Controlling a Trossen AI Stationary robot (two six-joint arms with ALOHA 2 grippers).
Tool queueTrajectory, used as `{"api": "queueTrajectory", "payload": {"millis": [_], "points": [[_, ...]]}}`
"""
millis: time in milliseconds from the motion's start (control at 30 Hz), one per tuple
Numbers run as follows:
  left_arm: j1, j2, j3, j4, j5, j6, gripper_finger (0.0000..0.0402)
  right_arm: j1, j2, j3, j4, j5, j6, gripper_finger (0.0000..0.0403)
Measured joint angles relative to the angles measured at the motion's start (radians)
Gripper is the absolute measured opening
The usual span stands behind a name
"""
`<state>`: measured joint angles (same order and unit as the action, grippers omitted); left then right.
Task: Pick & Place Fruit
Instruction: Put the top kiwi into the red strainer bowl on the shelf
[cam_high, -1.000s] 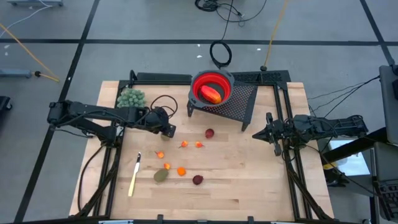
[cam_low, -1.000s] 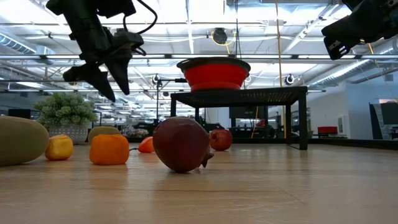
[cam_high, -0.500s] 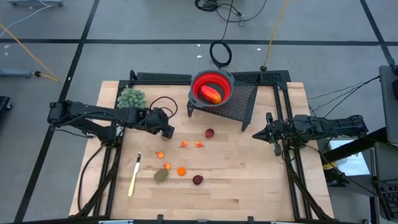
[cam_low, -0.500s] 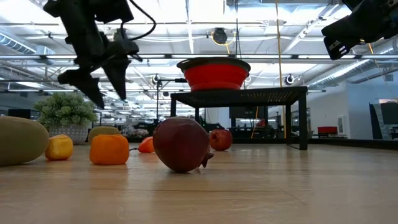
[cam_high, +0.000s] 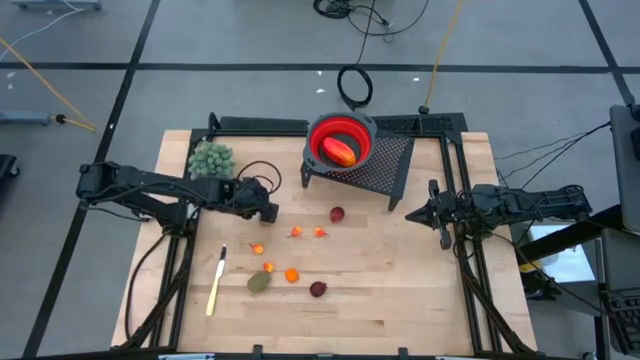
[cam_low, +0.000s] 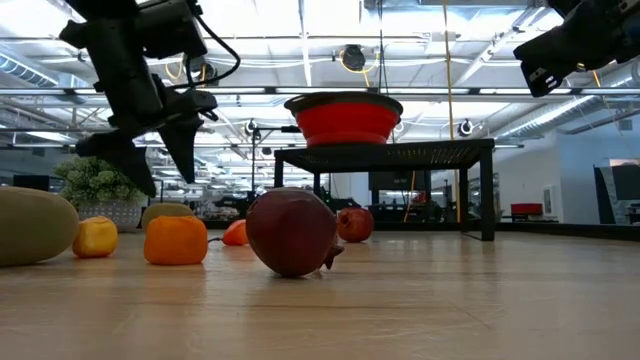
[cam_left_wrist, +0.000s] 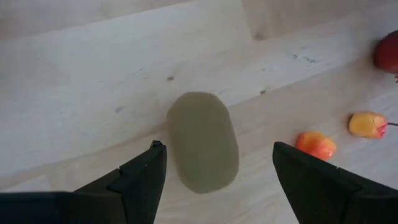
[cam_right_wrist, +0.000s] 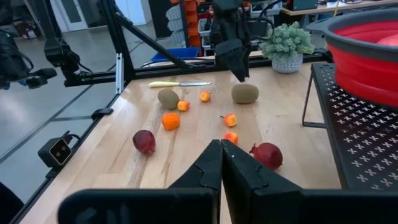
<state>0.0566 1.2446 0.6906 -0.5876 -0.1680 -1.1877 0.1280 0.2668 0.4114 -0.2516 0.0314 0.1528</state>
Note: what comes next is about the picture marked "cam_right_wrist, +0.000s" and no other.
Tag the black table edge clamp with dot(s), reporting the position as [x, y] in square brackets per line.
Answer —
[102, 113]

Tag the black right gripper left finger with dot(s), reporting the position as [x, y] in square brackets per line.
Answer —
[199, 186]

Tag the wooden desk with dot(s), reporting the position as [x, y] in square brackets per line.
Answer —
[342, 6]

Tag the dark red pomegranate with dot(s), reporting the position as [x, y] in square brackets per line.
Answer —
[144, 142]

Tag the red grey collapsible colander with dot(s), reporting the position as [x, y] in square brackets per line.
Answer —
[357, 71]

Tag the orange persimmon fruit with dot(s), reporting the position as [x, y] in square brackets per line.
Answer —
[170, 121]

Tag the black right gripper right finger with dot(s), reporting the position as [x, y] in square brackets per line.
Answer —
[248, 189]

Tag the black perforated metal stand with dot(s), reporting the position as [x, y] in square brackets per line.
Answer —
[357, 130]

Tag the blue storage bin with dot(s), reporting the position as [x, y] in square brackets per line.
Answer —
[177, 53]

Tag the silver mounting bracket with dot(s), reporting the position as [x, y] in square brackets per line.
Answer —
[119, 73]

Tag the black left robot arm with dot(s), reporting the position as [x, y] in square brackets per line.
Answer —
[230, 9]

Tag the brown green kiwi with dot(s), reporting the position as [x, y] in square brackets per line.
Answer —
[168, 99]
[245, 93]

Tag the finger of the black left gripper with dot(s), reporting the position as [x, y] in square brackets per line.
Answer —
[231, 57]
[248, 59]

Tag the black table-level camera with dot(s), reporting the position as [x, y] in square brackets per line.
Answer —
[56, 152]

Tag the green plant in white pot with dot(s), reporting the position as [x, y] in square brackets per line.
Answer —
[287, 40]

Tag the black background machine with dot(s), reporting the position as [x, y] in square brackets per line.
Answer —
[60, 56]
[15, 62]

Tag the small red apple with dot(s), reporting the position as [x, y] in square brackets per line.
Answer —
[268, 155]

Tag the orange storage rack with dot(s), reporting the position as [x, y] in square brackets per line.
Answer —
[194, 31]

